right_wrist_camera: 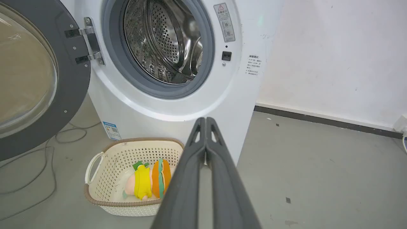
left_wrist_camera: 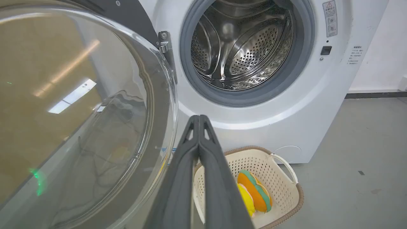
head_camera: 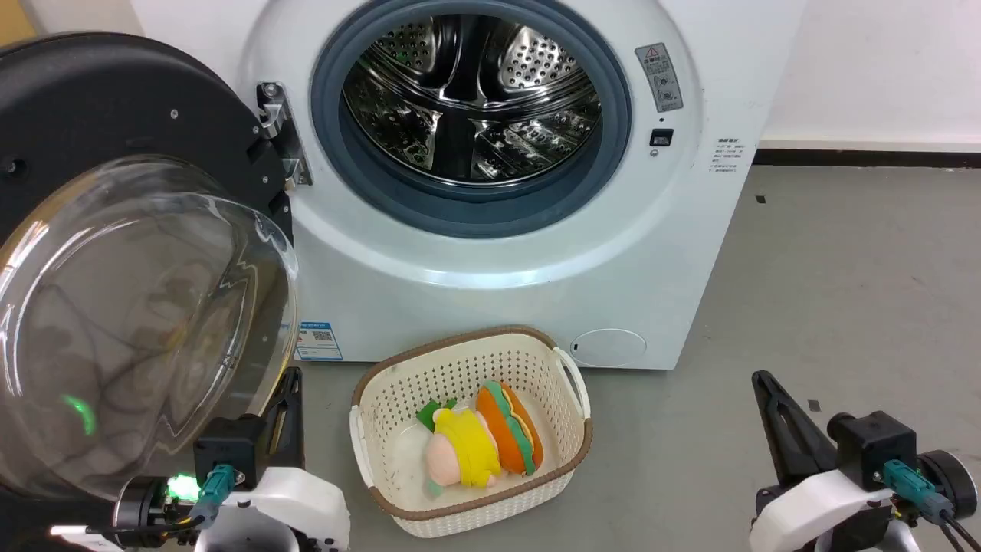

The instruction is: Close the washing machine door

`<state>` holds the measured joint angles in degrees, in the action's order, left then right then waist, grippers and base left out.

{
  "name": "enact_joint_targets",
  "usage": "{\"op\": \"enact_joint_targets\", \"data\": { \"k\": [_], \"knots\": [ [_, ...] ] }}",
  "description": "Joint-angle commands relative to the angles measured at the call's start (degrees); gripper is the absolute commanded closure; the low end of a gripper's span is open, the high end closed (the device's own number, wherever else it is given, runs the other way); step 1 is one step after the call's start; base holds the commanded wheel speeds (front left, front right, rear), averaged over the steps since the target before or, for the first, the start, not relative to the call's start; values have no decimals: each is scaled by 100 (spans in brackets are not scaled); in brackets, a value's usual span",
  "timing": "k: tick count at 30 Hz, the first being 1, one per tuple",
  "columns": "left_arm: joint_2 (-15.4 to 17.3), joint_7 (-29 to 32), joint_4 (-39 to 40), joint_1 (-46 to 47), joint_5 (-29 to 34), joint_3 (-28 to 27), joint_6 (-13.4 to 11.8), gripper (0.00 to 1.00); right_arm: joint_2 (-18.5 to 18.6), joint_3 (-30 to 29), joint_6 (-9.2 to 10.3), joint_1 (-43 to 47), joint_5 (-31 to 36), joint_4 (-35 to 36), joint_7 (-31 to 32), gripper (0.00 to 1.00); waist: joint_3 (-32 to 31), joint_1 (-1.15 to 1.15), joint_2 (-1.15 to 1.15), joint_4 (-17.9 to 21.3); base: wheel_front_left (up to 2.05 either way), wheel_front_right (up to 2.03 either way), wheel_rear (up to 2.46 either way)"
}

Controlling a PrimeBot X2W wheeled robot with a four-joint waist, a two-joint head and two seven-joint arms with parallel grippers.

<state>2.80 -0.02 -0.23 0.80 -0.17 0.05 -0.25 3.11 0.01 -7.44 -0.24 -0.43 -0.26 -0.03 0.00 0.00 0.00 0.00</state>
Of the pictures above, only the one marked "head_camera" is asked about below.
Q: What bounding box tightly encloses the metal washer door hinge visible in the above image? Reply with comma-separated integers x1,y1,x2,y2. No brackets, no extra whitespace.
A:
256,80,314,189

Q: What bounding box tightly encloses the pink yellow plush doll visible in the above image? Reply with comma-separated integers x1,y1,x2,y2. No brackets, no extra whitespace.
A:
415,398,504,496

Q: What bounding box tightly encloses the stainless steel washer drum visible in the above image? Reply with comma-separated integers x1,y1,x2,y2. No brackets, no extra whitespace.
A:
340,14,604,186

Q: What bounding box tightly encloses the black round glass washer door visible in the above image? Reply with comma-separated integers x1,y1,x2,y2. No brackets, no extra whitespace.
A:
0,31,301,537

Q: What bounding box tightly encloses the round white filter cover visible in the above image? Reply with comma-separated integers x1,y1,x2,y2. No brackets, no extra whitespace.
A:
570,328,648,368

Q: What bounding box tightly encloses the orange hot dog plush toy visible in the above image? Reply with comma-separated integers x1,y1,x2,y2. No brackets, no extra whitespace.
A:
474,380,546,477

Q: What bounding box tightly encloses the teal plug cable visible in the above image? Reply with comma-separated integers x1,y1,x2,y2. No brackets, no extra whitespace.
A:
882,459,981,552
84,463,237,534

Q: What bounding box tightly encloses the grey warning sticker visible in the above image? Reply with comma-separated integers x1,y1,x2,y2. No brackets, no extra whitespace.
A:
634,42,684,114

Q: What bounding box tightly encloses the teal plug left cable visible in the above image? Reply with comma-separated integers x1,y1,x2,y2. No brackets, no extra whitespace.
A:
84,463,237,534

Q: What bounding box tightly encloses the white front-load washing machine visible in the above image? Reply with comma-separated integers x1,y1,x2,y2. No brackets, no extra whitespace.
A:
129,0,807,372

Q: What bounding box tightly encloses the blue white energy sticker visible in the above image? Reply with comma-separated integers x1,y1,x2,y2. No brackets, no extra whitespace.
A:
294,321,345,362

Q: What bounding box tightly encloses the yellow wooden panel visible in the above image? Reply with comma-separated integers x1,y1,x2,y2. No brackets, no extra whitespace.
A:
0,0,37,48

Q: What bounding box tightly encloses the teal plug right cable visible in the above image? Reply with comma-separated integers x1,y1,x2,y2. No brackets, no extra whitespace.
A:
882,459,981,552

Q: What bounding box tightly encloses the cream perforated laundry basket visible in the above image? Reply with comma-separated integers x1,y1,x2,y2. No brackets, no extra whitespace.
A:
349,325,594,539

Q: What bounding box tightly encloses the black baseboard strip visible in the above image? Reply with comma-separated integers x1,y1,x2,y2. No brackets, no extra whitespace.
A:
753,149,981,169

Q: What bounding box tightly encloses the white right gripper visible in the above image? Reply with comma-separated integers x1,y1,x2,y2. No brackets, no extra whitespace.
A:
749,370,899,552

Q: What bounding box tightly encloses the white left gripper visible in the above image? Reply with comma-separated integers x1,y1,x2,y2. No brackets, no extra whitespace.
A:
195,367,351,552

